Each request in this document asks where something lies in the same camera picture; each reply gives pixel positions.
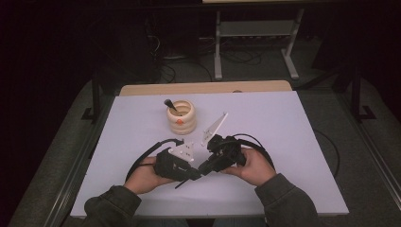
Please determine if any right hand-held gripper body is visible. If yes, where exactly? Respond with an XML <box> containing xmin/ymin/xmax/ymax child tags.
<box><xmin>200</xmin><ymin>112</ymin><xmax>248</xmax><ymax>173</ymax></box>

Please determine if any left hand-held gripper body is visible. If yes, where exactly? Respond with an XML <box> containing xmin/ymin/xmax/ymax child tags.
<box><xmin>153</xmin><ymin>141</ymin><xmax>198</xmax><ymax>183</ymax></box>

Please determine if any thin black brush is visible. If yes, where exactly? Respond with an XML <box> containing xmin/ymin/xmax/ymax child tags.
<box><xmin>174</xmin><ymin>177</ymin><xmax>191</xmax><ymax>190</ymax></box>

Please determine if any cream ribbed brush holder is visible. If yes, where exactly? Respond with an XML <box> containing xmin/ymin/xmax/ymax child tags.
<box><xmin>166</xmin><ymin>99</ymin><xmax>198</xmax><ymax>136</ymax></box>

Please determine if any black makeup brush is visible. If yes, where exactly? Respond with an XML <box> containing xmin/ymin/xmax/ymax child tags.
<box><xmin>164</xmin><ymin>98</ymin><xmax>180</xmax><ymax>114</ymax></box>

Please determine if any person's left hand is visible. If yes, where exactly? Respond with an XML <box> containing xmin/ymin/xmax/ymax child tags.
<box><xmin>123</xmin><ymin>156</ymin><xmax>178</xmax><ymax>196</ymax></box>

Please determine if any person's right hand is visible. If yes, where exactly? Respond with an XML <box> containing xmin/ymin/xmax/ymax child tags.
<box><xmin>220</xmin><ymin>148</ymin><xmax>278</xmax><ymax>187</ymax></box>

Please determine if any person's left leg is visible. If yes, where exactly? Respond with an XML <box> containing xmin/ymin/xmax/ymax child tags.
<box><xmin>138</xmin><ymin>218</ymin><xmax>190</xmax><ymax>227</ymax></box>

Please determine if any person's leg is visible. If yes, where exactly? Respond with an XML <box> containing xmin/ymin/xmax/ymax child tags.
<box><xmin>213</xmin><ymin>218</ymin><xmax>268</xmax><ymax>227</ymax></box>
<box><xmin>138</xmin><ymin>218</ymin><xmax>190</xmax><ymax>227</ymax></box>

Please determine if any white table board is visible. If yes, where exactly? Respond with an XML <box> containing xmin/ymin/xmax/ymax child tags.
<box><xmin>70</xmin><ymin>91</ymin><xmax>350</xmax><ymax>219</ymax></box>

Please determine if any person's right leg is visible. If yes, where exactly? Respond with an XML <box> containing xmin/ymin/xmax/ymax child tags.
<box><xmin>213</xmin><ymin>218</ymin><xmax>268</xmax><ymax>227</ymax></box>

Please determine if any wooden table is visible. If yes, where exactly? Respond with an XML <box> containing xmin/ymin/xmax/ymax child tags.
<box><xmin>119</xmin><ymin>79</ymin><xmax>293</xmax><ymax>97</ymax></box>

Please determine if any black metal stand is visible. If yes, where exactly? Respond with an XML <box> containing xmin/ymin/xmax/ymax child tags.
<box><xmin>350</xmin><ymin>64</ymin><xmax>378</xmax><ymax>123</ymax></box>
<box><xmin>80</xmin><ymin>70</ymin><xmax>102</xmax><ymax>123</ymax></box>

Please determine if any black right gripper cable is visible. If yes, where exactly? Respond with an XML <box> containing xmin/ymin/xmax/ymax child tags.
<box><xmin>226</xmin><ymin>132</ymin><xmax>276</xmax><ymax>168</ymax></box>

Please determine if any tangle of floor cables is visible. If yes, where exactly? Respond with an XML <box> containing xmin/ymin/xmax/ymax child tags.
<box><xmin>145</xmin><ymin>32</ymin><xmax>264</xmax><ymax>83</ymax></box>

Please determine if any thin black cable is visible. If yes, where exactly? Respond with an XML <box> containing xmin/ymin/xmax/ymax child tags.
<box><xmin>313</xmin><ymin>128</ymin><xmax>341</xmax><ymax>178</ymax></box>

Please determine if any white desk frame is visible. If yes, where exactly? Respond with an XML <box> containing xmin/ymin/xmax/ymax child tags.
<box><xmin>213</xmin><ymin>9</ymin><xmax>305</xmax><ymax>81</ymax></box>

